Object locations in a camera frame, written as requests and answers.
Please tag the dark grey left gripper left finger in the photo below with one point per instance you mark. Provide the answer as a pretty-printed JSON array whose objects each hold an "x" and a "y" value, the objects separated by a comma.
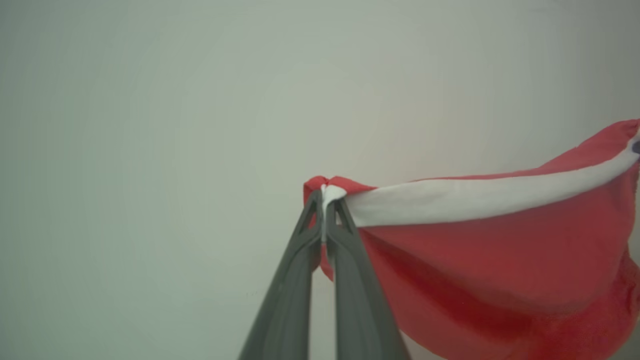
[{"x": 290, "y": 310}]

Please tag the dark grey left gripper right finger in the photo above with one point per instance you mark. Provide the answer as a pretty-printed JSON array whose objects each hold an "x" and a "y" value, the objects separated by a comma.
[{"x": 360, "y": 310}]

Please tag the red shorts with white stripe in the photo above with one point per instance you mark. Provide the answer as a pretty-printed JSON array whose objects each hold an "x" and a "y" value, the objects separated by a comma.
[{"x": 500, "y": 270}]

